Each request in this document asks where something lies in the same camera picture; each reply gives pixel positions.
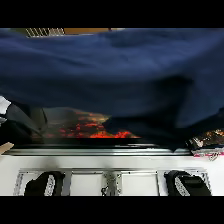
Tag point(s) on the navy blue garment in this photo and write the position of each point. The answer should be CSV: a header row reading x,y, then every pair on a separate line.
x,y
110,73

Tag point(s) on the pink patterned garment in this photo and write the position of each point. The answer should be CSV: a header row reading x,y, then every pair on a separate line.
x,y
208,154

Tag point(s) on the wooden rack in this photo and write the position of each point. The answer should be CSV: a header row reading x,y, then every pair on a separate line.
x,y
43,31

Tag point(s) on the silver frame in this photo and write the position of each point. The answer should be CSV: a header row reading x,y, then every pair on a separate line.
x,y
100,152

